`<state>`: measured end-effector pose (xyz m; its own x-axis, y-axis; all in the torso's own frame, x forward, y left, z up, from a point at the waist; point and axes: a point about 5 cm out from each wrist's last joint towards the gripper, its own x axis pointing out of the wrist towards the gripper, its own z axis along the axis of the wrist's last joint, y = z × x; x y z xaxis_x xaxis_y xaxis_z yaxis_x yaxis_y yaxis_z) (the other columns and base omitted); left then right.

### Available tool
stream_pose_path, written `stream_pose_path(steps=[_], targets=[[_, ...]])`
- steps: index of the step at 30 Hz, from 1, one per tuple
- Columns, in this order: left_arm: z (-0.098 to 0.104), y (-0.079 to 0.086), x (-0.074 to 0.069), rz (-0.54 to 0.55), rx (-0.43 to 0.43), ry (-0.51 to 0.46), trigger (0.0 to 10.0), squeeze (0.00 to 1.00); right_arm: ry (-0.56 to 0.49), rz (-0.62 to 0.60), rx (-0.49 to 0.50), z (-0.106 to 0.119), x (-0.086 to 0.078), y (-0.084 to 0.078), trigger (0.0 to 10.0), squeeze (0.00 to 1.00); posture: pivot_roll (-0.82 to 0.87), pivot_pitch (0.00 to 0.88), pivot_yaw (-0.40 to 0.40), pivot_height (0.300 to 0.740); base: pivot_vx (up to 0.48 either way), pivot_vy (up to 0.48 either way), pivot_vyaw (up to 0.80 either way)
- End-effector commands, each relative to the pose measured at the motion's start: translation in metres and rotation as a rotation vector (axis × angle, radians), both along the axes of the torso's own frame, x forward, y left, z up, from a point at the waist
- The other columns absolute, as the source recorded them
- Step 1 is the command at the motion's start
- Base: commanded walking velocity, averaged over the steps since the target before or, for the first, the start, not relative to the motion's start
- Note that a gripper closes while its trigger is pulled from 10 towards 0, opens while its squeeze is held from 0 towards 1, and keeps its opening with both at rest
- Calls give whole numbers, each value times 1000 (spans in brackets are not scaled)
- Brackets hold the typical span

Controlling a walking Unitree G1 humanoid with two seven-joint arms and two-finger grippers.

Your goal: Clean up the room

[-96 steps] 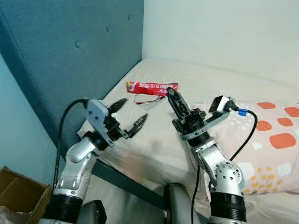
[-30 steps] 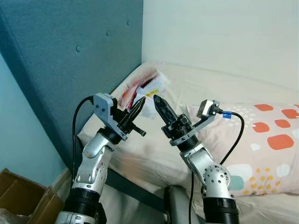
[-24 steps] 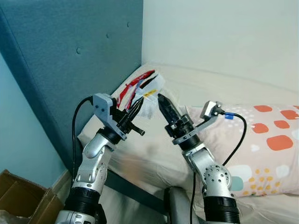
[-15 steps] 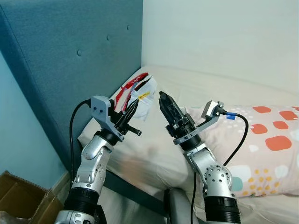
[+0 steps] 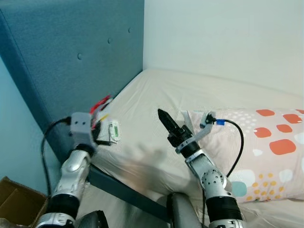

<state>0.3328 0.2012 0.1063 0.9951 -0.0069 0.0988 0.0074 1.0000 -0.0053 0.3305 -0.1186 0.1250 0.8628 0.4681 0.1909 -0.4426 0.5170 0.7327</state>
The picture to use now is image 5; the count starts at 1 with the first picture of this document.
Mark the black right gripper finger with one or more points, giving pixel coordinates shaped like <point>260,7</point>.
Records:
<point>171,122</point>
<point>166,124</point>

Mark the red white snack wrapper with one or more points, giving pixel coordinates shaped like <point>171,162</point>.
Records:
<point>102,102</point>

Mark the pink patterned pillow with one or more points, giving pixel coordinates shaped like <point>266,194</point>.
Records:
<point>275,161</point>

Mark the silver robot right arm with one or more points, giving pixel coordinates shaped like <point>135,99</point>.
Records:
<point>211,178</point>

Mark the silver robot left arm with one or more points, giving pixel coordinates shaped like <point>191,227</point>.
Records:
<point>73,175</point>

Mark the cream sheeted mattress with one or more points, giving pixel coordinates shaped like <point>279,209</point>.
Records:
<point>142,99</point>

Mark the grey robot right leg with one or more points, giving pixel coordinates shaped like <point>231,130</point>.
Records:
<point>184,211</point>

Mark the grey robot leg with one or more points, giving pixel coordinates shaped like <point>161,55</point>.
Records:
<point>184,211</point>
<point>92,219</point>

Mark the grey robot left leg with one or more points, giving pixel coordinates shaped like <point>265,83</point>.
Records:
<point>92,219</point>

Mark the blue upholstered headboard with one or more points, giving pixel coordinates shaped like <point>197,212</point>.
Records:
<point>71,38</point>

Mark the brown cardboard box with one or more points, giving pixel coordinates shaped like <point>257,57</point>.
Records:
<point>19,202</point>

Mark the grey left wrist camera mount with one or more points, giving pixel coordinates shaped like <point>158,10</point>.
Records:
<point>80,124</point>

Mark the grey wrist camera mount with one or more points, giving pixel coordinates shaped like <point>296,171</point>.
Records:
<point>80,124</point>
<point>207,121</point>

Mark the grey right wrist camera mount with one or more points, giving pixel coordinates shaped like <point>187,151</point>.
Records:
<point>207,121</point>

